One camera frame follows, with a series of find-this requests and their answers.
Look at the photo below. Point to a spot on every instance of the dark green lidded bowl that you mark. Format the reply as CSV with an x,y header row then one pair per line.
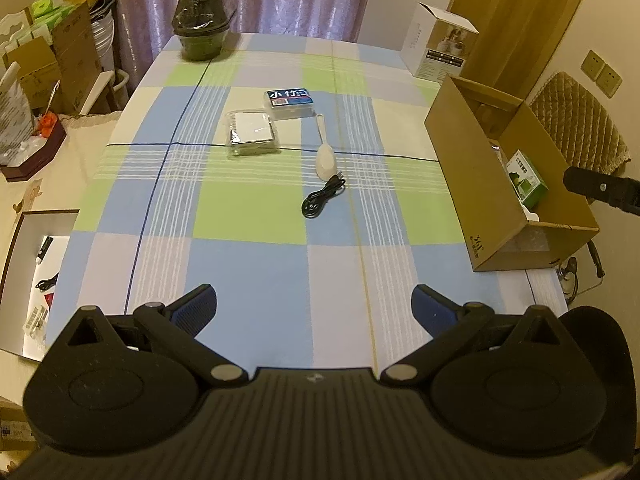
x,y
202,20

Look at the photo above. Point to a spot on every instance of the green carton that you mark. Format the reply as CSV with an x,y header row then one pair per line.
x,y
527,180

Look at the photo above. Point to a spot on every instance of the quilted beige chair cushion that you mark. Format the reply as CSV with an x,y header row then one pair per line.
x,y
580,120

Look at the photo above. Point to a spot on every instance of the green white packet stack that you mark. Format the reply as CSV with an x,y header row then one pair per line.
x,y
50,7

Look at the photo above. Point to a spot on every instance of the white plastic spoon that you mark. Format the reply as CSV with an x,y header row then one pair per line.
x,y
326,162

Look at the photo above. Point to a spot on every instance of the dark wooden tray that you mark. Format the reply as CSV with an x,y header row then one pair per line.
x,y
35,152

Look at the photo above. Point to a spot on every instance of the beige wall socket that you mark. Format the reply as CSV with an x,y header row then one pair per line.
x,y
594,65
610,80

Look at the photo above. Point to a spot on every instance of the tall brown cardboard box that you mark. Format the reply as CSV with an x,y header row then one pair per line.
x,y
75,55

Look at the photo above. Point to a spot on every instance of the wooden door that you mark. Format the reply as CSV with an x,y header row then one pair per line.
x,y
520,20

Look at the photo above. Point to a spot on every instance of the blue tissue pack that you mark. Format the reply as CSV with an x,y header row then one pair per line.
x,y
289,102

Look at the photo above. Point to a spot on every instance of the small brown cardboard box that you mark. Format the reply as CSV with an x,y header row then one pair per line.
x,y
35,70

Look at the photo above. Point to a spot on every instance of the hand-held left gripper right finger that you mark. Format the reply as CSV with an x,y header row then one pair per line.
x,y
435,310

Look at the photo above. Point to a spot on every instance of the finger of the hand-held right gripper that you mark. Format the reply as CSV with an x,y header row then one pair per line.
x,y
600,187

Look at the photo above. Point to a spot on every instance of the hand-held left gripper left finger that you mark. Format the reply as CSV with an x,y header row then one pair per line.
x,y
195,305

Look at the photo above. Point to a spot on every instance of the checked tablecloth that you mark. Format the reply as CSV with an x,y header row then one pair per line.
x,y
250,260

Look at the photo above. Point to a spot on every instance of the white product box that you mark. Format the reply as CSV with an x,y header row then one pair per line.
x,y
435,45

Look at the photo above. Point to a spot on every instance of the clear plastic white pack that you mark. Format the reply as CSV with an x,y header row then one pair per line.
x,y
251,132

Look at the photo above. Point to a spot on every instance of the black round chair back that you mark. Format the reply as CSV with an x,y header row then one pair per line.
x,y
607,340

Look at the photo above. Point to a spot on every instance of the white open drawer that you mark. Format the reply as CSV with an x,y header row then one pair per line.
x,y
30,270

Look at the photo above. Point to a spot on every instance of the orange toy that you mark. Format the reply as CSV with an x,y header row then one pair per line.
x,y
45,125

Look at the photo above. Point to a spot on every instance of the white plastic bag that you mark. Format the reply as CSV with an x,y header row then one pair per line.
x,y
12,115

